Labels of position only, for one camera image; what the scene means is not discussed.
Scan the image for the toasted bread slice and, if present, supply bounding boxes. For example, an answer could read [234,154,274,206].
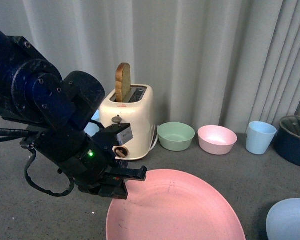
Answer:
[115,62,131,103]

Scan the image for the glass pot lid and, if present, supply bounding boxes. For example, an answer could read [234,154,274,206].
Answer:
[279,115,300,140]

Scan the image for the light blue plate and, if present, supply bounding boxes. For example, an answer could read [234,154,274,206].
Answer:
[266,198,300,240]

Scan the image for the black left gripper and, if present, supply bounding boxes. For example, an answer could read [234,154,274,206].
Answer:
[20,123,148,200]

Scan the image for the cream white toaster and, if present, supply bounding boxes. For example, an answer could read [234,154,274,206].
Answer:
[99,84,156,161]

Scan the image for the dark blue pot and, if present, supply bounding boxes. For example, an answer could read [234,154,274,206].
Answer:
[273,126,300,166]

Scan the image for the pink bowl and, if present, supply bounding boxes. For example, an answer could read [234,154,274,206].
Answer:
[197,125,238,156]

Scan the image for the white toaster power cord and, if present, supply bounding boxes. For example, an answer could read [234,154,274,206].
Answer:
[148,124,161,152]

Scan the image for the light blue plastic cup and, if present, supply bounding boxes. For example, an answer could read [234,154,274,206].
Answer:
[84,110,100,137]

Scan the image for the mint green bowl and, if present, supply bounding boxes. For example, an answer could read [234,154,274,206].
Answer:
[157,122,195,152]

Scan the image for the pink plate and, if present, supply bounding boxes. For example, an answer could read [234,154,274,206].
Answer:
[106,169,246,240]

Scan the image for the black coiled robot cable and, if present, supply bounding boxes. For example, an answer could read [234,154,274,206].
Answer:
[0,126,77,198]

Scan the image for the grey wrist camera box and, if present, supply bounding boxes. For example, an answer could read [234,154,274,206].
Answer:
[116,126,134,146]

